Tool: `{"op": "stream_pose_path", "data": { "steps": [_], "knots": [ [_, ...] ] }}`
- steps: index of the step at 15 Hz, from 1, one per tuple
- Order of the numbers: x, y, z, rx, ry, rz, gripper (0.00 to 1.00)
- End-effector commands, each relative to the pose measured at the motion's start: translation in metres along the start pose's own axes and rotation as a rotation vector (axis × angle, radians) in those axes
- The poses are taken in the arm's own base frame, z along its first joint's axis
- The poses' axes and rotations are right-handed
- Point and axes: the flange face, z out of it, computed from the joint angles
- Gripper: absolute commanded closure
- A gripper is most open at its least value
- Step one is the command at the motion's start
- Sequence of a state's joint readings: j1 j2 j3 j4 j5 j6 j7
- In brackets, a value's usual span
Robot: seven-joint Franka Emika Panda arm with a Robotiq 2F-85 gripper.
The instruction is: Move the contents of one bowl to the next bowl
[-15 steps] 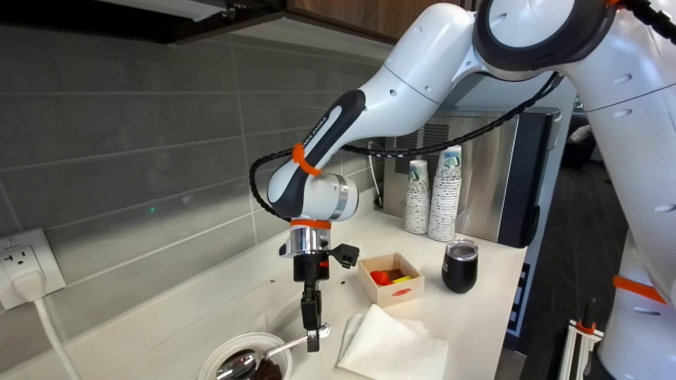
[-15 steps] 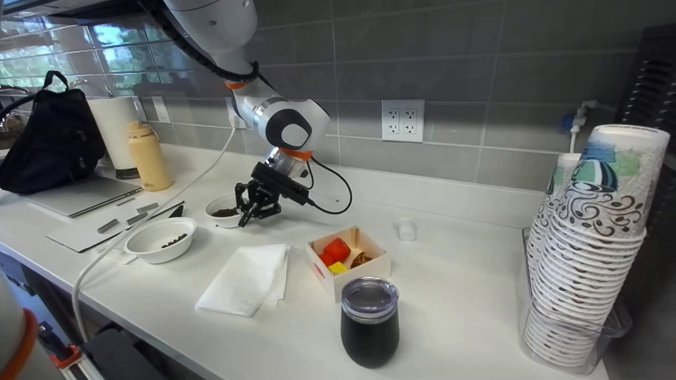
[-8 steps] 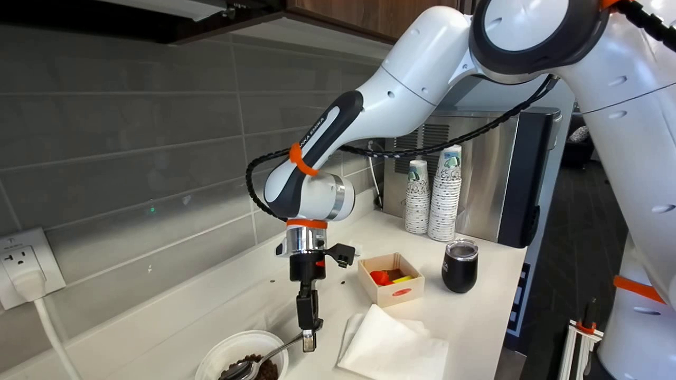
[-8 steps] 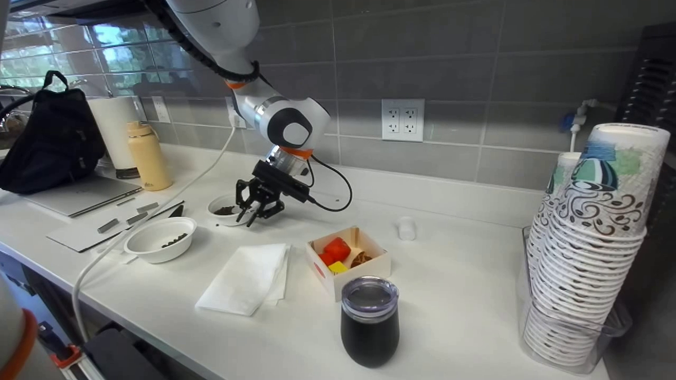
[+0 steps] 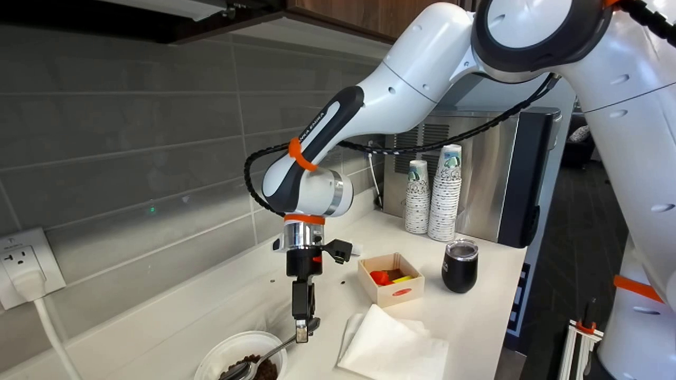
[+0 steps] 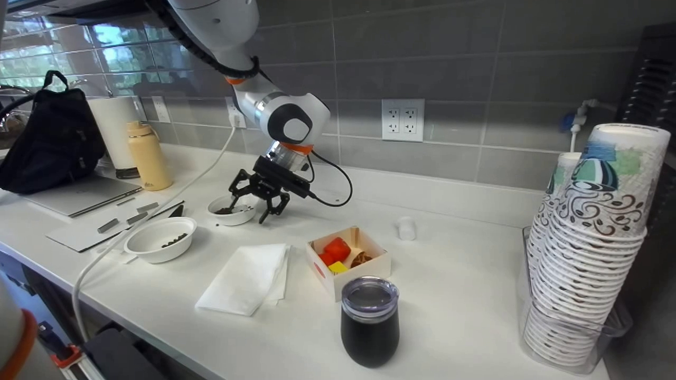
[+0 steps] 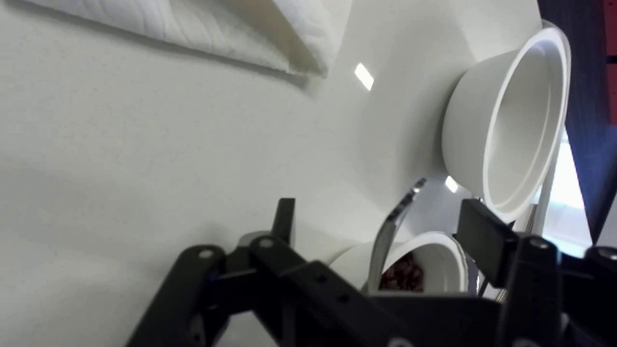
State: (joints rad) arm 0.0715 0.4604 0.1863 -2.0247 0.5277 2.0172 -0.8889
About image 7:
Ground white ceramic bowl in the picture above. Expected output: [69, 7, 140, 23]
[325, 229, 474, 296]
[439, 19, 574, 223]

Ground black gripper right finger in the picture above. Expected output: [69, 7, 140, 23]
[456, 196, 617, 347]

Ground dark brown beans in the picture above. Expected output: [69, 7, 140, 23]
[377, 250, 425, 294]

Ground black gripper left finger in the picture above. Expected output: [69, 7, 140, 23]
[126, 196, 387, 347]

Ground silver metal spoon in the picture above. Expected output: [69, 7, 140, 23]
[364, 177, 429, 294]

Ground white folded napkin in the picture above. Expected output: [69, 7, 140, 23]
[24, 0, 354, 82]

